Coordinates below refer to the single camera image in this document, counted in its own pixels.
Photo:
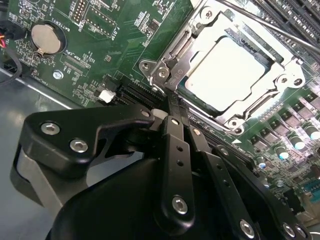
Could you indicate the CPU with silver top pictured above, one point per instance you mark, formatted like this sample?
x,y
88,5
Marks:
x,y
225,75

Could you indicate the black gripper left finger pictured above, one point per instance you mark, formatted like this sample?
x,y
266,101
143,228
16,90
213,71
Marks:
x,y
105,120

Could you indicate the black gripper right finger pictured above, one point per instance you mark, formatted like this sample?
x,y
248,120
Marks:
x,y
232,200

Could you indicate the metal socket cover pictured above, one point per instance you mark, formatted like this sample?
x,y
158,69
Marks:
x,y
197,47

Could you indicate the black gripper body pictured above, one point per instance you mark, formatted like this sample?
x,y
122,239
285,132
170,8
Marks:
x,y
112,212

